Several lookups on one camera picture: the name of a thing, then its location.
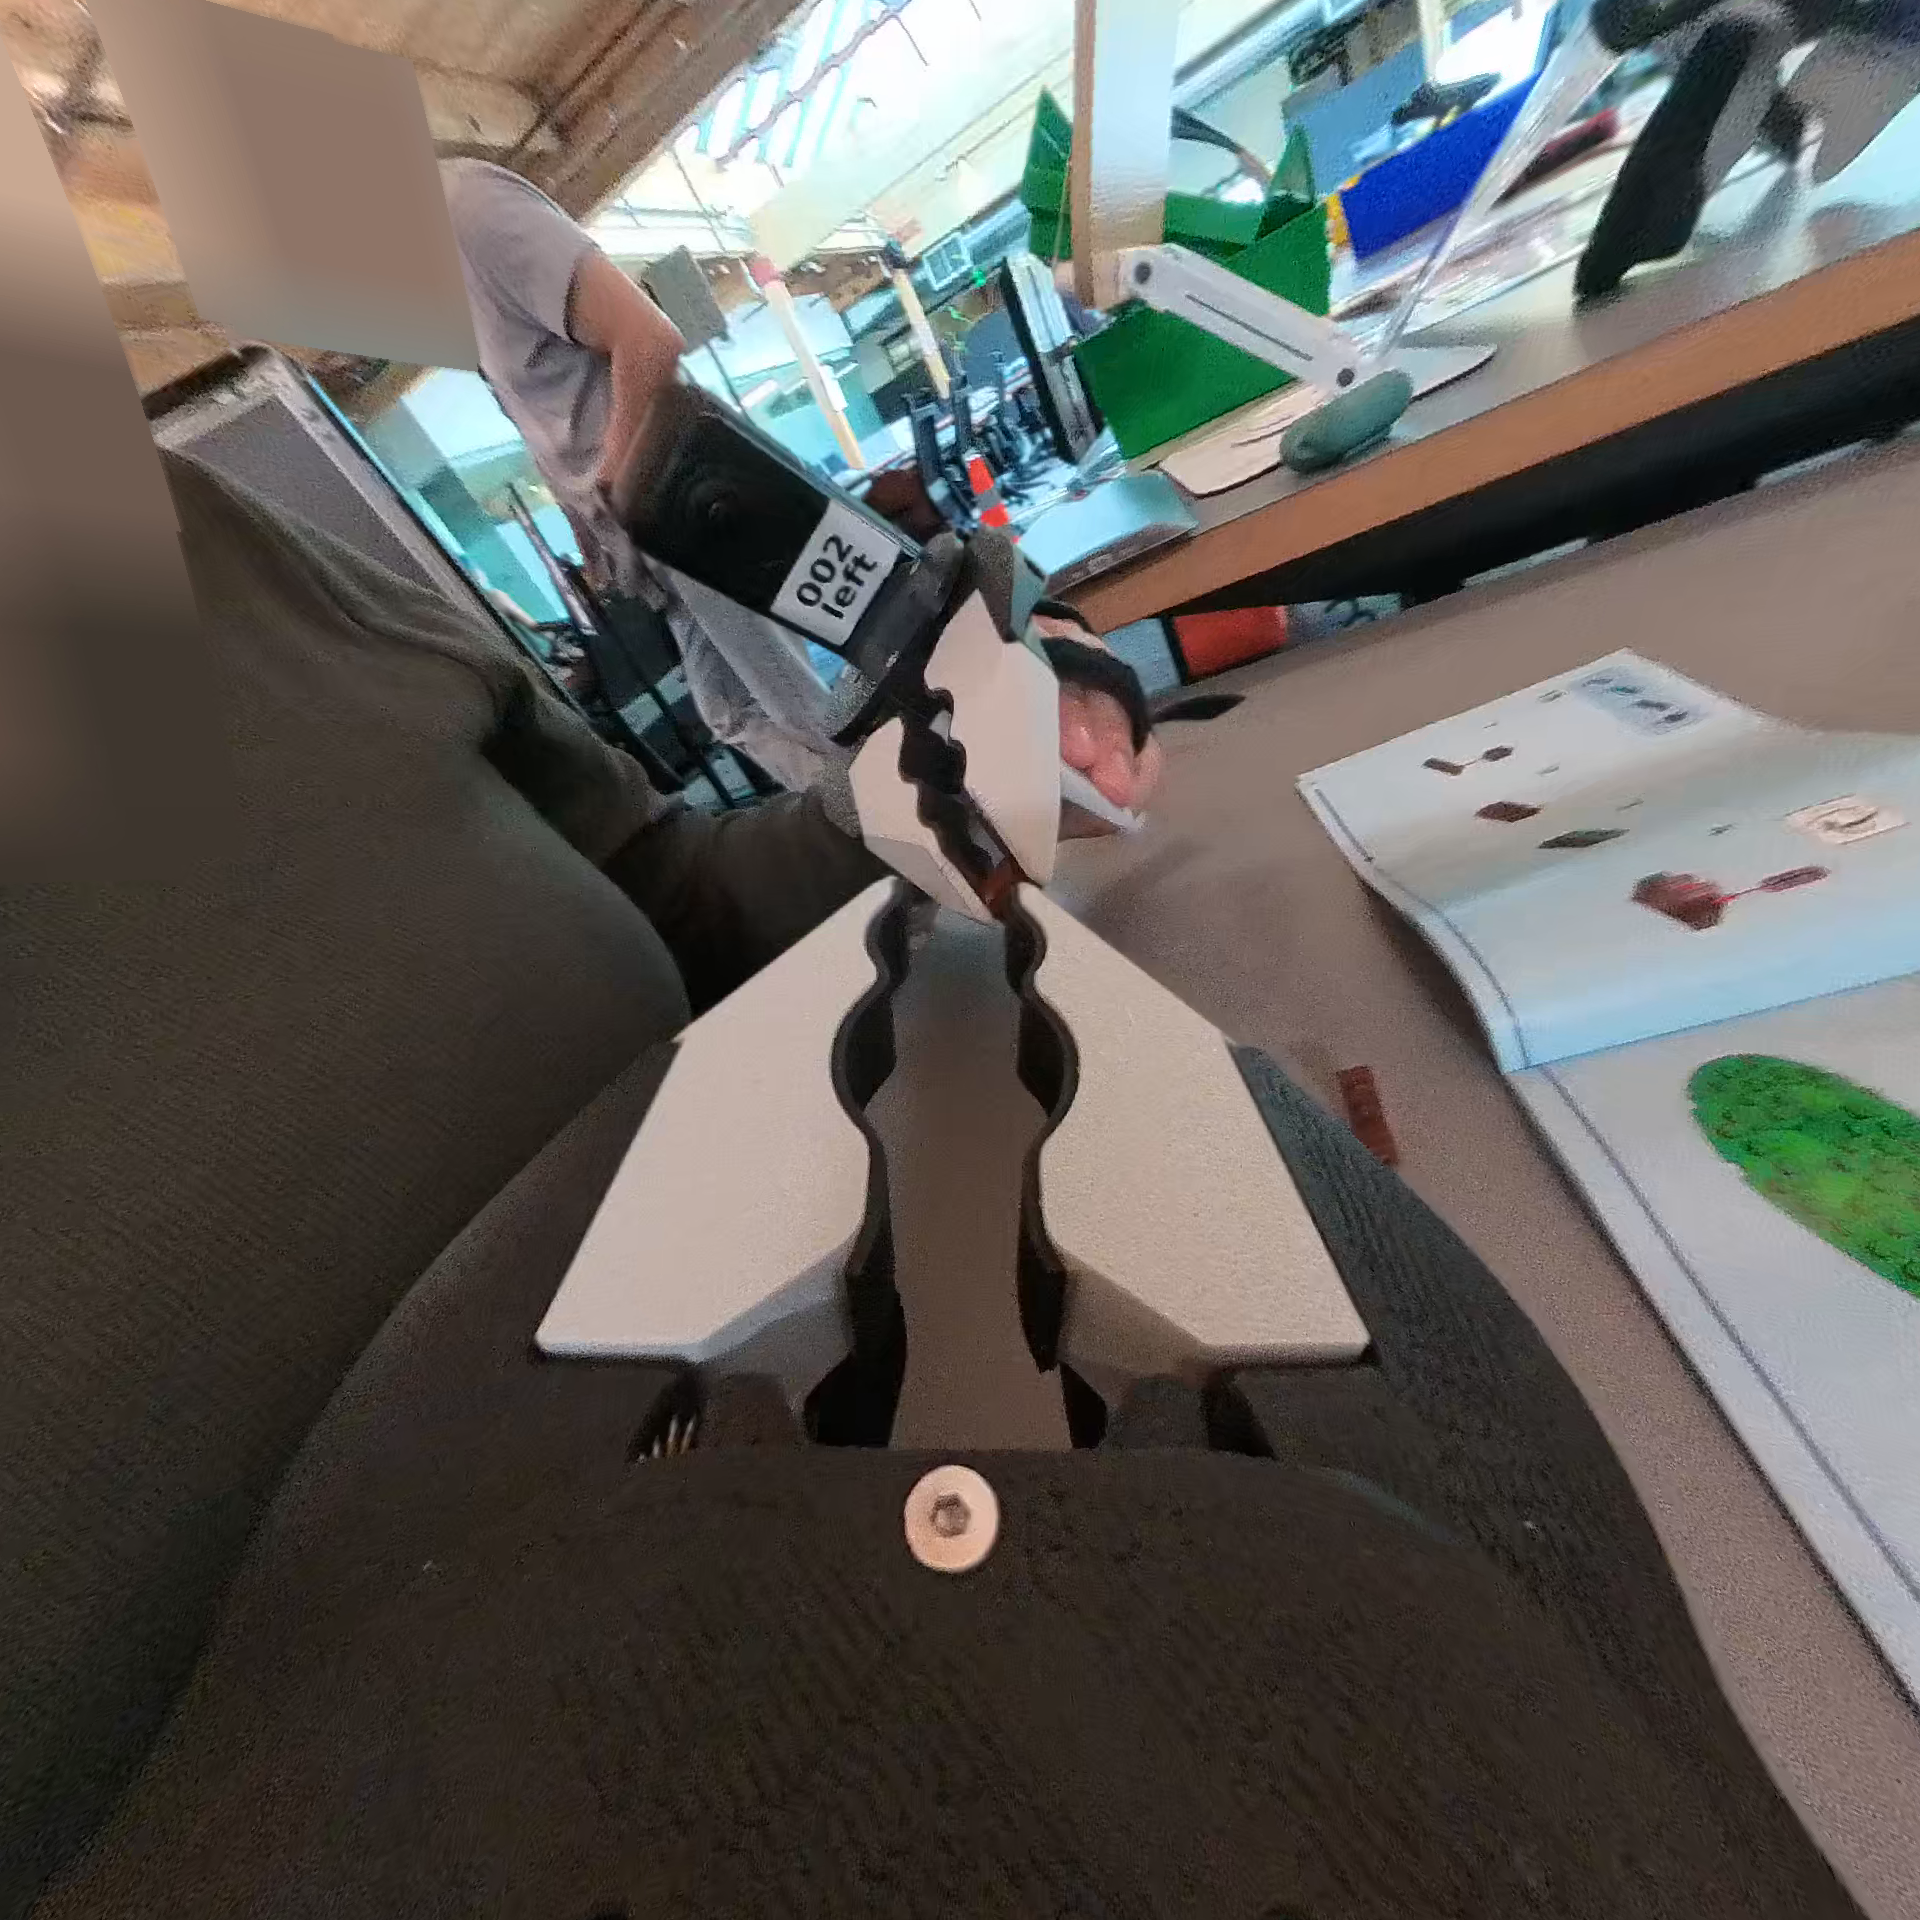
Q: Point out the person's left hand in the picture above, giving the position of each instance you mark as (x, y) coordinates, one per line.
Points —
(1112, 750)

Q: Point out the silver metal case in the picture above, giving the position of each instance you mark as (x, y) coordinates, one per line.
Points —
(284, 434)

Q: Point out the grey tray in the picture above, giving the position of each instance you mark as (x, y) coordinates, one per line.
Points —
(1109, 525)

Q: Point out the person's olive clothed torso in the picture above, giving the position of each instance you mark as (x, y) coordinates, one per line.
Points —
(301, 1051)

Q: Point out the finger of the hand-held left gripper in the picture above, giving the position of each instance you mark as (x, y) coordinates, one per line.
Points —
(1007, 736)
(901, 833)

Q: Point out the wooden table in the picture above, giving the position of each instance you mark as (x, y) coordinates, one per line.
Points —
(1574, 390)

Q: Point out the teal rounded arm base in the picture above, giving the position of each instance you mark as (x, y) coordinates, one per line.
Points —
(1344, 421)

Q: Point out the person's left forearm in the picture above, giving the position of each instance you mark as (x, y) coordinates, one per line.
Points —
(722, 885)

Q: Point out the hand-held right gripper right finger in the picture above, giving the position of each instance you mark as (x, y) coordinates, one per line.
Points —
(1187, 1200)

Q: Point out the orange box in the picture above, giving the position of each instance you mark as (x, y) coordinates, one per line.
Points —
(1229, 642)

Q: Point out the wooden post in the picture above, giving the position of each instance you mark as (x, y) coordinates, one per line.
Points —
(1124, 152)

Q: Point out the clear acrylic panel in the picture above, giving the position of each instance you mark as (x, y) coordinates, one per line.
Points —
(1462, 226)

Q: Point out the toy brick instruction booklet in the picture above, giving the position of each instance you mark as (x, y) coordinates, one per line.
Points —
(1620, 960)

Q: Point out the blue bin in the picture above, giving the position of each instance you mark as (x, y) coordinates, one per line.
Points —
(1424, 196)

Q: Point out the green cardboard box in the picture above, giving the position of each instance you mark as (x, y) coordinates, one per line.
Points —
(1170, 375)

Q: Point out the flat cardboard sheet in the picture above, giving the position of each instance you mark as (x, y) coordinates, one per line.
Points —
(1245, 449)

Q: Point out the small brown toy brick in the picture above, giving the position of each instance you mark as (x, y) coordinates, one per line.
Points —
(1002, 888)

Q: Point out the black stand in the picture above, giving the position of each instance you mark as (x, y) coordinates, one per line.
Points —
(1666, 166)

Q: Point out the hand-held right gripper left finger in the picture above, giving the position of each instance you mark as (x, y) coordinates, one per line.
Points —
(705, 1187)

